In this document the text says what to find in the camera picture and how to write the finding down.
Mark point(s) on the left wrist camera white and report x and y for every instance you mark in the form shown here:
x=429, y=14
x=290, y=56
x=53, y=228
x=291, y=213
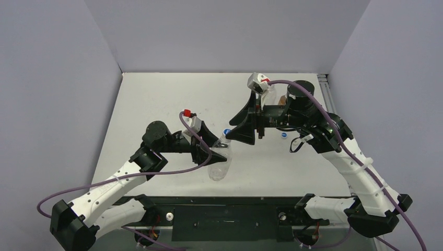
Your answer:
x=192, y=124

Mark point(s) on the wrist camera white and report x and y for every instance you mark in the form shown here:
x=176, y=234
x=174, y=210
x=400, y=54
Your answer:
x=258, y=83
x=192, y=124

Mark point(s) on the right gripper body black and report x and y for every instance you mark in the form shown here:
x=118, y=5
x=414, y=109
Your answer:
x=259, y=119

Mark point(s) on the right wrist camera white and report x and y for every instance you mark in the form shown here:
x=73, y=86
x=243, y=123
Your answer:
x=258, y=83

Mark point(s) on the clear empty bottle upright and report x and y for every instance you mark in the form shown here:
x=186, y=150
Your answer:
x=269, y=97

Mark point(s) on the tea bottle red label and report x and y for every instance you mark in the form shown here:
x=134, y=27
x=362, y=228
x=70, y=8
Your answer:
x=282, y=101

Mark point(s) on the clear plastic bottle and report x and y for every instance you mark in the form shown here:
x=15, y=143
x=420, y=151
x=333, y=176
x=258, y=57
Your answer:
x=218, y=171

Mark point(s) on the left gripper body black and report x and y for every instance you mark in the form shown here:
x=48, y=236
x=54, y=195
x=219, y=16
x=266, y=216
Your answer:
x=179, y=144

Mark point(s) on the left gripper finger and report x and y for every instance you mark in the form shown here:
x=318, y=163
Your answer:
x=201, y=155
x=208, y=137

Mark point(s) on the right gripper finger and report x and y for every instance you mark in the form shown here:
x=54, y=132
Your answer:
x=244, y=132
x=243, y=113

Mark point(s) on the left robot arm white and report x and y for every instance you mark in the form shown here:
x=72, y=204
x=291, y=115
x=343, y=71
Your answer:
x=77, y=224

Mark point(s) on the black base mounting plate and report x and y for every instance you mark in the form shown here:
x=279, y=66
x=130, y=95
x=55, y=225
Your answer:
x=229, y=218

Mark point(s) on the blue white bottle cap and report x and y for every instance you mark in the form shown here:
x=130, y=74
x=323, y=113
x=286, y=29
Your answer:
x=226, y=131

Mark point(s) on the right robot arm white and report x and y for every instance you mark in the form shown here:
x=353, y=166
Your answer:
x=374, y=208

